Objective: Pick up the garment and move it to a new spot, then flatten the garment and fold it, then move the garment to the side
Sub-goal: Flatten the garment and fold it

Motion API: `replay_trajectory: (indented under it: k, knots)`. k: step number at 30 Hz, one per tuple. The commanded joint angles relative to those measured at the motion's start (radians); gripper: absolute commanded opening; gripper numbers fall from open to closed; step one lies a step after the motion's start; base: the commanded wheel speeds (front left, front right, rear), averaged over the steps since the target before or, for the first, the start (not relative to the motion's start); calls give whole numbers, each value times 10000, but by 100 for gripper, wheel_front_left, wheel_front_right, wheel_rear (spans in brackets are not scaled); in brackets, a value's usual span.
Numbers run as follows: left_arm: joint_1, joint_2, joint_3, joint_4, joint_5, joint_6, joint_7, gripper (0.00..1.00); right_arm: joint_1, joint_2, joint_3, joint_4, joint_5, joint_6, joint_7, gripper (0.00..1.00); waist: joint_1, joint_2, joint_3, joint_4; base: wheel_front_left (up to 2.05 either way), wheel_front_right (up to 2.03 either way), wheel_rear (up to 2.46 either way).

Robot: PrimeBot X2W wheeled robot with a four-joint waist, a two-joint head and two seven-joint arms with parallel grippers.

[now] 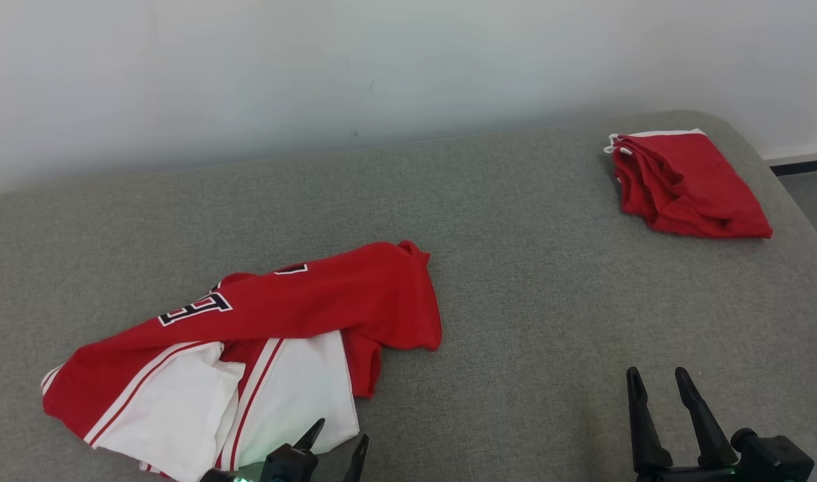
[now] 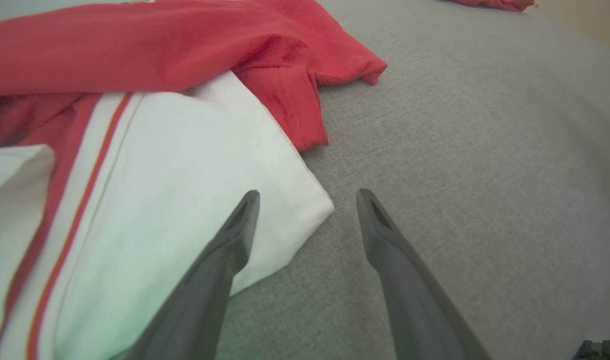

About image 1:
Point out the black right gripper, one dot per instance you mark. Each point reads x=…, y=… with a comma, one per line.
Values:
x=689, y=476

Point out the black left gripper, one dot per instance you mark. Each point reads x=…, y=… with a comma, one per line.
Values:
x=288, y=465

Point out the red basketball jersey number 23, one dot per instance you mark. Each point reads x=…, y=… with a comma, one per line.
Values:
x=314, y=301

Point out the red shorts with white stripe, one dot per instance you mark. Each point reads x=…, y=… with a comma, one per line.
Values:
x=689, y=184

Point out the grey fabric sofa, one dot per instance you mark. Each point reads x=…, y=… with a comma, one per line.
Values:
x=515, y=281

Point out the black and white baseboard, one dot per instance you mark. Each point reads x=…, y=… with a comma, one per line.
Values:
x=803, y=159

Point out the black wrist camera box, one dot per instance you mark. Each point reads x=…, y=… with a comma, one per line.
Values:
x=776, y=458

